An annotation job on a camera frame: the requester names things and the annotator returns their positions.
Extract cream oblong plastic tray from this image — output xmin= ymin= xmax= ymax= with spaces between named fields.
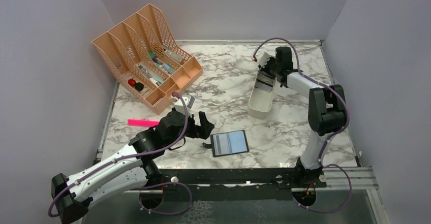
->
xmin=247 ymin=68 xmax=276 ymax=119

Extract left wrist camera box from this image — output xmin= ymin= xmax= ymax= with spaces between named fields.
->
xmin=174 ymin=94 xmax=195 ymax=117

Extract peach plastic file organizer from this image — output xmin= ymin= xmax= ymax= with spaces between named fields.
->
xmin=92 ymin=4 xmax=203 ymax=114

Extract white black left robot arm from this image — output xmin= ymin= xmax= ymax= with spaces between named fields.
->
xmin=48 ymin=110 xmax=214 ymax=223

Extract black round item in organizer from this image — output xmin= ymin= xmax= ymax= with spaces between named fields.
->
xmin=134 ymin=82 xmax=144 ymax=92

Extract red round item in organizer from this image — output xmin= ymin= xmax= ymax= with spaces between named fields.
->
xmin=128 ymin=79 xmax=136 ymax=87

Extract teal pens in organizer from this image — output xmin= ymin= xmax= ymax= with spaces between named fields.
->
xmin=148 ymin=52 xmax=175 ymax=74

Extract pink rectangular bar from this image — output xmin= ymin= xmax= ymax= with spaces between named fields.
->
xmin=128 ymin=119 xmax=159 ymax=127

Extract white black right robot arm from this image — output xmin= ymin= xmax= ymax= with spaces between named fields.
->
xmin=257 ymin=47 xmax=349 ymax=187

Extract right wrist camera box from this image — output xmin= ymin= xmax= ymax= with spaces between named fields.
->
xmin=257 ymin=52 xmax=272 ymax=69

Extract grey device in organizer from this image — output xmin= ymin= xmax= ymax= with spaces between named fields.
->
xmin=163 ymin=46 xmax=184 ymax=65

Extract black leather card holder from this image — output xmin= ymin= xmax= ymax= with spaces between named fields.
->
xmin=202 ymin=130 xmax=250 ymax=157

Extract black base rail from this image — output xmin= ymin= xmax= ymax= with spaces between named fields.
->
xmin=128 ymin=168 xmax=327 ymax=202

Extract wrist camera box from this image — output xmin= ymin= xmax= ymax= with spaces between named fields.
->
xmin=257 ymin=52 xmax=272 ymax=69
xmin=174 ymin=94 xmax=195 ymax=117

